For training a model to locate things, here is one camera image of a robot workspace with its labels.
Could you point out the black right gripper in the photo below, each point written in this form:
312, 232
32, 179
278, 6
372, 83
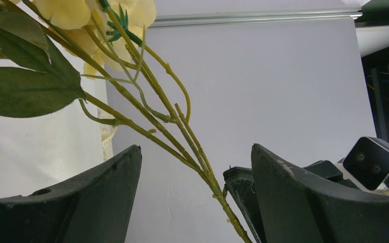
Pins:
240, 183

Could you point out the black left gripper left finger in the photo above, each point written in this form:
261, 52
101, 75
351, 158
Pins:
93, 206

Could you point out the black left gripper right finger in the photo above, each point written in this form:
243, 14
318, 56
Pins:
299, 206

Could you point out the white paper bouquet wrap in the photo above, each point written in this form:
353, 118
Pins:
42, 151

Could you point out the yellow rose stem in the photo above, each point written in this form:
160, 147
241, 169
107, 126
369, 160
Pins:
55, 53

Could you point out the cream printed ribbon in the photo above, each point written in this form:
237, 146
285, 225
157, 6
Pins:
107, 133

